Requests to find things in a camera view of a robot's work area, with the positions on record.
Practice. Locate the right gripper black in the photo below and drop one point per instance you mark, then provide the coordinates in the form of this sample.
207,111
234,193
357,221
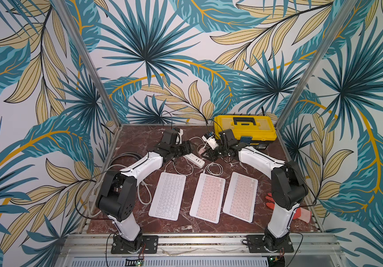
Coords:
221,150

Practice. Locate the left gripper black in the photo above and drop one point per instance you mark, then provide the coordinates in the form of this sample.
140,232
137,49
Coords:
187,148

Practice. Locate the white power strip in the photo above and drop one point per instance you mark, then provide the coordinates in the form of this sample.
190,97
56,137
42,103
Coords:
200,163

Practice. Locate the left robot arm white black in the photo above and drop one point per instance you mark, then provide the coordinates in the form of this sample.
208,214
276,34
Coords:
117,194

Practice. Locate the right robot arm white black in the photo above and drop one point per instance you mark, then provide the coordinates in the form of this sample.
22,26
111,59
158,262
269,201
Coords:
288,187

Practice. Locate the pink keyboard right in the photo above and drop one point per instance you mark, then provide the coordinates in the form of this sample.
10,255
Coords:
241,196

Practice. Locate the pink keyboard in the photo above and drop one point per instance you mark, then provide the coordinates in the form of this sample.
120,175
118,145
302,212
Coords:
208,197
241,196

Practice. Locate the pink keyboard middle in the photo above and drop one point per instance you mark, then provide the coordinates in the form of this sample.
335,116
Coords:
208,197

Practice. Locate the yellow black toolbox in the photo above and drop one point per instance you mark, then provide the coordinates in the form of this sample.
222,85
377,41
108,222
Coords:
256,131

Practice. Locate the white wireless keyboard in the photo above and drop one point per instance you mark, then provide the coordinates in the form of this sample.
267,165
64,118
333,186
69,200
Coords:
167,200

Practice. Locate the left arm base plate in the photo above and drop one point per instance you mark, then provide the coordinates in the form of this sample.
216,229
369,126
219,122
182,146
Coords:
147,244

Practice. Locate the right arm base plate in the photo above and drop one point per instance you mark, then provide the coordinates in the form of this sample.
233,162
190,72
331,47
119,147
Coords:
268,244

